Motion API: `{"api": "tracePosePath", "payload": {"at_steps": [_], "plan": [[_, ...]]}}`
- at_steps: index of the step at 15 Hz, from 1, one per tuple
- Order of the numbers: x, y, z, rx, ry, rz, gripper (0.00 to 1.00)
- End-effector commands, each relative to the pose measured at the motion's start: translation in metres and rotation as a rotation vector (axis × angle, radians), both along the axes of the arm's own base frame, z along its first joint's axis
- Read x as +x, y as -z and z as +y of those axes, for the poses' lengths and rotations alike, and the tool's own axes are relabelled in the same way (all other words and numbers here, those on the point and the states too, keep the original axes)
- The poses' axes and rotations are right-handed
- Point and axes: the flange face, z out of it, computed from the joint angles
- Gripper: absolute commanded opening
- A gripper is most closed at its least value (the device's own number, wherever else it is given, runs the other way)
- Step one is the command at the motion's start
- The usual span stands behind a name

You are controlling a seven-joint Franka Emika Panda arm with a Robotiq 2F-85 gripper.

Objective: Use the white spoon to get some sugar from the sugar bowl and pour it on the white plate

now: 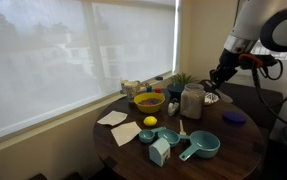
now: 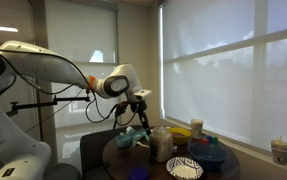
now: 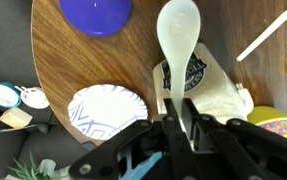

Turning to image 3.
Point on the white plastic fork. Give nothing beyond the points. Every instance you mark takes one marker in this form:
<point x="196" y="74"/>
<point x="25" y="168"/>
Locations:
<point x="269" y="30"/>

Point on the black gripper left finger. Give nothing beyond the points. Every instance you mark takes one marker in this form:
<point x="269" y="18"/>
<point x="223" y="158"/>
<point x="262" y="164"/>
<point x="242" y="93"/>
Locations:
<point x="176" y="150"/>

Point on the translucent white container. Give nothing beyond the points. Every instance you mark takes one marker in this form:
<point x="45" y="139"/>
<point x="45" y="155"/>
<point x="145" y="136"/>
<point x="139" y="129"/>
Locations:
<point x="54" y="170"/>

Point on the dark blue round lid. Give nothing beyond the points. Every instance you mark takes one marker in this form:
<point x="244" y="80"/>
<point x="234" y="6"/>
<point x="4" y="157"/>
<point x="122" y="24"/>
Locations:
<point x="96" y="16"/>

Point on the green spiky plant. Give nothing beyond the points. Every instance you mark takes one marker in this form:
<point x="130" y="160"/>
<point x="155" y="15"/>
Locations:
<point x="26" y="171"/>

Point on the glass sugar jar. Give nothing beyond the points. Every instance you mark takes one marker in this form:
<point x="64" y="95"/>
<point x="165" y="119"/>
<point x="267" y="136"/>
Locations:
<point x="213" y="90"/>

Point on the yellow bowl with candies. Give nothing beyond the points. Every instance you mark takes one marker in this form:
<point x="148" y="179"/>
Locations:
<point x="276" y="125"/>

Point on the beige block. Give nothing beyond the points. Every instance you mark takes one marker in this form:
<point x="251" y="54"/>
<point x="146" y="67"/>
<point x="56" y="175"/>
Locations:
<point x="15" y="117"/>

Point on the patterned white paper plate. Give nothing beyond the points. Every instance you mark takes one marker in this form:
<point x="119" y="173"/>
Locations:
<point x="106" y="110"/>

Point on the black utensil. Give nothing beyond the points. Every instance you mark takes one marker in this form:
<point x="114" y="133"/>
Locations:
<point x="23" y="127"/>

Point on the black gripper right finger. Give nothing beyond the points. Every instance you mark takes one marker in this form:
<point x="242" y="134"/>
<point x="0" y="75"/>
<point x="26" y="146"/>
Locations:
<point x="249" y="143"/>

